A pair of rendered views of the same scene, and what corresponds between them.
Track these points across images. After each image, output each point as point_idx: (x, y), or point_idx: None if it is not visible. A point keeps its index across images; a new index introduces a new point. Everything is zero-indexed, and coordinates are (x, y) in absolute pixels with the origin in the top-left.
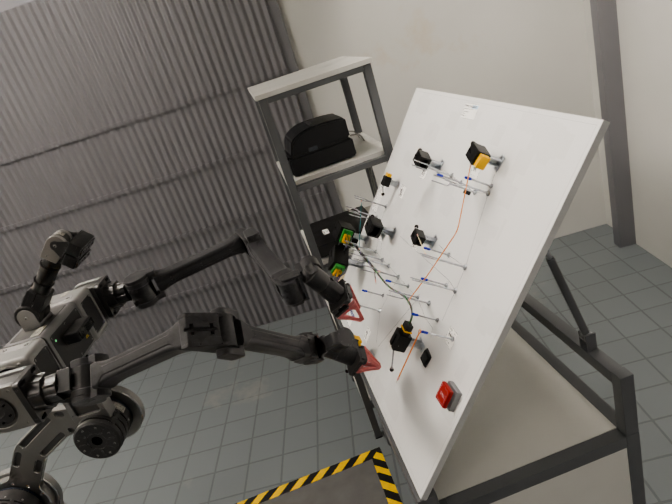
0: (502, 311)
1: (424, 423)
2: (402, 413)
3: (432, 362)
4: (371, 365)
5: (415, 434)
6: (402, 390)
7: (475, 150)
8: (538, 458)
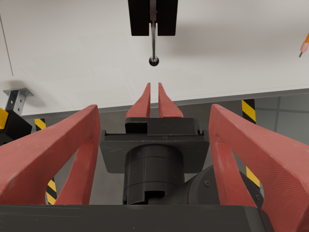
0: None
1: (305, 31)
2: (212, 69)
3: None
4: (150, 106)
5: (283, 58)
6: (176, 55)
7: None
8: None
